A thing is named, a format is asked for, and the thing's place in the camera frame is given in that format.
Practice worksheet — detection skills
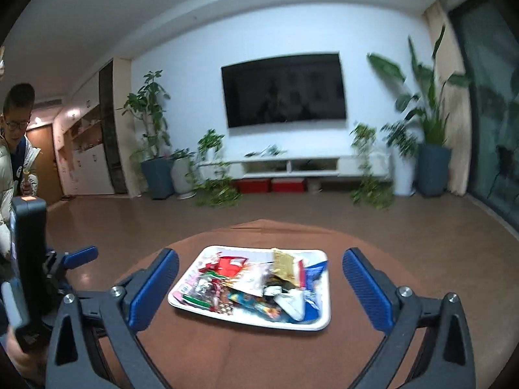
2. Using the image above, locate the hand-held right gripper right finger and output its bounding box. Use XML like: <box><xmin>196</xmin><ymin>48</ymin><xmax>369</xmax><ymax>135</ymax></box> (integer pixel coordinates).
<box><xmin>343</xmin><ymin>247</ymin><xmax>476</xmax><ymax>389</ymax></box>

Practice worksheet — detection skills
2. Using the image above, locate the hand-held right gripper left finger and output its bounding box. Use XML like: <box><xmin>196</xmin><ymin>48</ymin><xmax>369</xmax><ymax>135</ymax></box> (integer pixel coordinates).
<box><xmin>45</xmin><ymin>247</ymin><xmax>180</xmax><ymax>389</ymax></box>

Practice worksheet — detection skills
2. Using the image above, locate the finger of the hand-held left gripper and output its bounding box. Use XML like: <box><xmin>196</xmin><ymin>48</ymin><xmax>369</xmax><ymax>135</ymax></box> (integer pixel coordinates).
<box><xmin>49</xmin><ymin>246</ymin><xmax>99</xmax><ymax>280</ymax></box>

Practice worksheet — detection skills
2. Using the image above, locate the pink snack packet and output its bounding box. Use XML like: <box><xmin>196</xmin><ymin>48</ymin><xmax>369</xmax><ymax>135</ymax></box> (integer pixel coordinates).
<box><xmin>174</xmin><ymin>279</ymin><xmax>195</xmax><ymax>304</ymax></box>

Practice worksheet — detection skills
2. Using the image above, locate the green-edged bag of dark beans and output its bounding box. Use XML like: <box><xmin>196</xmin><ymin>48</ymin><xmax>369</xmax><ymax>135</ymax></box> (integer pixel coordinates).
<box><xmin>180</xmin><ymin>273</ymin><xmax>222</xmax><ymax>311</ymax></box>

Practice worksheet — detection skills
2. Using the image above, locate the blue snack packet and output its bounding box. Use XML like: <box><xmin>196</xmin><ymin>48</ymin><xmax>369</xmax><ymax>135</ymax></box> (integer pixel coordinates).
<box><xmin>302</xmin><ymin>260</ymin><xmax>330</xmax><ymax>322</ymax></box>

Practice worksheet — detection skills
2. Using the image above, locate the brown checkered candy packet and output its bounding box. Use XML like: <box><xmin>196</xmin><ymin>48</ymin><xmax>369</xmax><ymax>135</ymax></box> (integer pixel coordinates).
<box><xmin>213</xmin><ymin>284</ymin><xmax>236</xmax><ymax>316</ymax></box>

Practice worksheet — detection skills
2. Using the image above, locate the red snack packet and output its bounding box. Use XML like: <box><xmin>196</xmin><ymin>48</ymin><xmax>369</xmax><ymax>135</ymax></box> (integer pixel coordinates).
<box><xmin>211</xmin><ymin>255</ymin><xmax>249</xmax><ymax>279</ymax></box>

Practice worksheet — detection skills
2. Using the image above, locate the gold snack packet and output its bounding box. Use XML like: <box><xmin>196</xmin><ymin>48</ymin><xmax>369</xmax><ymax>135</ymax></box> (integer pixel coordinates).
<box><xmin>272</xmin><ymin>248</ymin><xmax>306</xmax><ymax>283</ymax></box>

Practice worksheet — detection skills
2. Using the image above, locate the black snack packet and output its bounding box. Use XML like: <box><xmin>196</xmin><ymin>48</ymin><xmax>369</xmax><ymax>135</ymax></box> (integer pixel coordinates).
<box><xmin>263</xmin><ymin>273</ymin><xmax>293</xmax><ymax>296</ymax></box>

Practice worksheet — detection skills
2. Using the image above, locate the clear plastic snack packet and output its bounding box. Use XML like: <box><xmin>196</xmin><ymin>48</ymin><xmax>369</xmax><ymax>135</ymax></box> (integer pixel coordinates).
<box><xmin>237</xmin><ymin>265</ymin><xmax>270</xmax><ymax>294</ymax></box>

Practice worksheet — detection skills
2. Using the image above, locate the white plastic tray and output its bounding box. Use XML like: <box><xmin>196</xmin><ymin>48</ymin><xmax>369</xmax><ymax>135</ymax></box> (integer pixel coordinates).
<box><xmin>167</xmin><ymin>245</ymin><xmax>332</xmax><ymax>332</ymax></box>

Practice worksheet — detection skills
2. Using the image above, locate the person's left hand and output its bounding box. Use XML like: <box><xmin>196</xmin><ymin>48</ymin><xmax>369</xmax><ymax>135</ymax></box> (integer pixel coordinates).
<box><xmin>6</xmin><ymin>326</ymin><xmax>47</xmax><ymax>378</ymax></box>

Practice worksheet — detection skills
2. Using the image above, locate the wooden door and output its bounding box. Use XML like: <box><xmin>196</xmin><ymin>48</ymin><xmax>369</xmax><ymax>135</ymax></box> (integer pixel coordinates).
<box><xmin>24</xmin><ymin>124</ymin><xmax>63</xmax><ymax>201</ymax></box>

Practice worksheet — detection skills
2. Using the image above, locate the tall tree in grey pot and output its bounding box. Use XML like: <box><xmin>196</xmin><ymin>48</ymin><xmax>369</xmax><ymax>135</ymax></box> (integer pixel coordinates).
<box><xmin>124</xmin><ymin>70</ymin><xmax>175</xmax><ymax>200</ymax></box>

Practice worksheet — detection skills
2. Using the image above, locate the plant in white round pot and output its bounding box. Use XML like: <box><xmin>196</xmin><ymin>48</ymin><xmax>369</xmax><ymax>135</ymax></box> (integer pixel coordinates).
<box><xmin>168</xmin><ymin>148</ymin><xmax>197</xmax><ymax>199</ymax></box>

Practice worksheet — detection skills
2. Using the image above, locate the bushy plant in white pot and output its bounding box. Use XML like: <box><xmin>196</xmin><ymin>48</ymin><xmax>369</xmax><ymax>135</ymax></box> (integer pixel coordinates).
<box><xmin>381</xmin><ymin>122</ymin><xmax>418</xmax><ymax>197</ymax></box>

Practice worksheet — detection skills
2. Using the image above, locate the brown tablecloth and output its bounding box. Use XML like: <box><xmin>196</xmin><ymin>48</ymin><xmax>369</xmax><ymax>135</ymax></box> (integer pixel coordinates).
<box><xmin>99</xmin><ymin>219</ymin><xmax>513</xmax><ymax>389</ymax></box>

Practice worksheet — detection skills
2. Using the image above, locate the white television cabinet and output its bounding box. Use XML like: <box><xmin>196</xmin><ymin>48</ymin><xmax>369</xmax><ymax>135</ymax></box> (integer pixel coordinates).
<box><xmin>199</xmin><ymin>155</ymin><xmax>394</xmax><ymax>181</ymax></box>

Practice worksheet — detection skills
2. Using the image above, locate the red storage box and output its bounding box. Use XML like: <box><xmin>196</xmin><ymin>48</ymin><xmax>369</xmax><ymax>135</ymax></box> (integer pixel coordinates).
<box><xmin>235</xmin><ymin>178</ymin><xmax>272</xmax><ymax>194</ymax></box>
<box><xmin>272</xmin><ymin>177</ymin><xmax>307</xmax><ymax>193</ymax></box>

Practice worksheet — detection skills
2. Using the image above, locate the large-leaf plant in dark pot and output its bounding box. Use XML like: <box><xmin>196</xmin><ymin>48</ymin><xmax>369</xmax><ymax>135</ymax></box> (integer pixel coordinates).
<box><xmin>367</xmin><ymin>24</ymin><xmax>471</xmax><ymax>198</ymax></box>

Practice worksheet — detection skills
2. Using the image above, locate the trailing plant in small pot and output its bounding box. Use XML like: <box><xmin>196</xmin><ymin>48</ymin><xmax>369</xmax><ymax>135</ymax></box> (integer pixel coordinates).
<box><xmin>349</xmin><ymin>122</ymin><xmax>396</xmax><ymax>210</ymax></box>

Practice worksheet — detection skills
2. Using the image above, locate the trailing green vine plant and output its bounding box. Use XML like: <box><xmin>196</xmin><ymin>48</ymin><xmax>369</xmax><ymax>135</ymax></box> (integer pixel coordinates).
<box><xmin>190</xmin><ymin>130</ymin><xmax>244</xmax><ymax>208</ymax></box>

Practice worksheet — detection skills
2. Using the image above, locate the small dark ornament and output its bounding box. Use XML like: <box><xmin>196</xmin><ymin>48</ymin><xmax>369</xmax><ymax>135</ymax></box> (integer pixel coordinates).
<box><xmin>245</xmin><ymin>145</ymin><xmax>286</xmax><ymax>158</ymax></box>

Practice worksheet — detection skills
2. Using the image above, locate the beige curtain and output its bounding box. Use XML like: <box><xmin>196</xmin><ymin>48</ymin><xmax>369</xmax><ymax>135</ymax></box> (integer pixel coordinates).
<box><xmin>422</xmin><ymin>0</ymin><xmax>471</xmax><ymax>195</ymax></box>

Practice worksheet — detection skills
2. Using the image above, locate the glass sliding door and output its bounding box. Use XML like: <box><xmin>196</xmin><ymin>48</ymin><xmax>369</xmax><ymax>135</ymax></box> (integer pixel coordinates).
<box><xmin>448</xmin><ymin>0</ymin><xmax>519</xmax><ymax>231</ymax></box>

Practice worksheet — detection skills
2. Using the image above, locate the white and wood wall cabinet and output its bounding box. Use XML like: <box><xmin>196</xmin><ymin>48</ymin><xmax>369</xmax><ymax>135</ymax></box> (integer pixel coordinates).
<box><xmin>54</xmin><ymin>59</ymin><xmax>132</xmax><ymax>197</ymax></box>

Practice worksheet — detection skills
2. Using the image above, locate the black wall television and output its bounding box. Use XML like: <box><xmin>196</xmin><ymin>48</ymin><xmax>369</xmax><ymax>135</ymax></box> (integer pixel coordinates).
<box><xmin>221</xmin><ymin>52</ymin><xmax>348</xmax><ymax>129</ymax></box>

